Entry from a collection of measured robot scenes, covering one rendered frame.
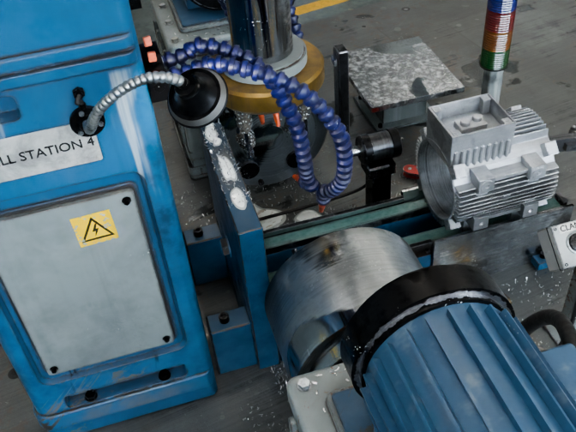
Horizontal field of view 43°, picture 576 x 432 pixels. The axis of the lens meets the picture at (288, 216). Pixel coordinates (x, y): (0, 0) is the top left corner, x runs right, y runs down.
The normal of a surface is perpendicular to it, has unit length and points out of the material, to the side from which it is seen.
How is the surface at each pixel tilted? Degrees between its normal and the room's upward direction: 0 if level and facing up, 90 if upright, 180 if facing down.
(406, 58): 0
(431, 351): 22
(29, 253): 90
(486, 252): 90
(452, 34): 0
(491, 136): 90
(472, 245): 90
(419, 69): 0
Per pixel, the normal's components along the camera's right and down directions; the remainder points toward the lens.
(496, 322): -0.86, -0.16
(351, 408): -0.07, -0.74
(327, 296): -0.46, -0.57
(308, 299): -0.66, -0.42
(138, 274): 0.29, 0.63
